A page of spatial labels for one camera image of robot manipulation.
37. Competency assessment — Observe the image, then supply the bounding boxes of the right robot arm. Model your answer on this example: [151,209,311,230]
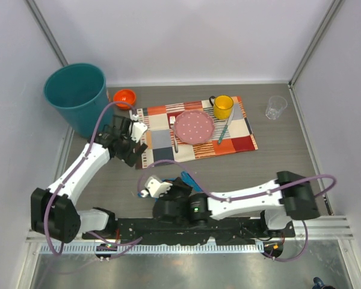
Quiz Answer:
[145,171,320,238]

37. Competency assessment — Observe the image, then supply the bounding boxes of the teal plastic trash bin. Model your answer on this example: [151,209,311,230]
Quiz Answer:
[43,63,110,138]

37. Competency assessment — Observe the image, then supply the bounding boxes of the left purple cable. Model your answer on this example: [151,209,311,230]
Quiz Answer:
[45,101,144,266]

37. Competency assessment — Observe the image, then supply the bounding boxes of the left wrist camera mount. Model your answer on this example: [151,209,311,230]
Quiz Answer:
[130,112,148,143]

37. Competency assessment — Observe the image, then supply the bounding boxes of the silver fork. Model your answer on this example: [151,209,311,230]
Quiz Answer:
[169,116,179,154]

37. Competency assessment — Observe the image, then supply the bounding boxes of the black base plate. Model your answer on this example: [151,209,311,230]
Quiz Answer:
[94,217,295,246]

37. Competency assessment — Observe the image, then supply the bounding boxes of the blue hand brush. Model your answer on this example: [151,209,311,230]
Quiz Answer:
[180,171,203,193]

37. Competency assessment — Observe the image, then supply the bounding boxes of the pink dotted plate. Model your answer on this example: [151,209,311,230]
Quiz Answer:
[174,110,215,145]

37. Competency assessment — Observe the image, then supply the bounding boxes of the clear plastic cup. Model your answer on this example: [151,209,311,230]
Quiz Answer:
[265,96,288,120]

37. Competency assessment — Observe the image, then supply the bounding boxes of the perforated cable duct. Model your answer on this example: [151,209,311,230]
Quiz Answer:
[39,243,265,254]

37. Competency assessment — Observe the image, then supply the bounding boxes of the colourful patchwork placemat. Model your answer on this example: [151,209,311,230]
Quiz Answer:
[135,96,258,169]

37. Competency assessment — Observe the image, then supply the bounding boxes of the orange bowl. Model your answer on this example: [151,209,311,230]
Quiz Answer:
[113,89,137,110]

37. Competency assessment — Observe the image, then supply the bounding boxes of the knife with teal handle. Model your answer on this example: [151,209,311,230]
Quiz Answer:
[217,109,234,145]

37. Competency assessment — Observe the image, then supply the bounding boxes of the yellow enamel mug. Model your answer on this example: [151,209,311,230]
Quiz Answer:
[209,95,234,120]

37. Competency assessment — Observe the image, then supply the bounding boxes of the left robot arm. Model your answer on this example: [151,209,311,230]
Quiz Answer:
[31,114,148,243]

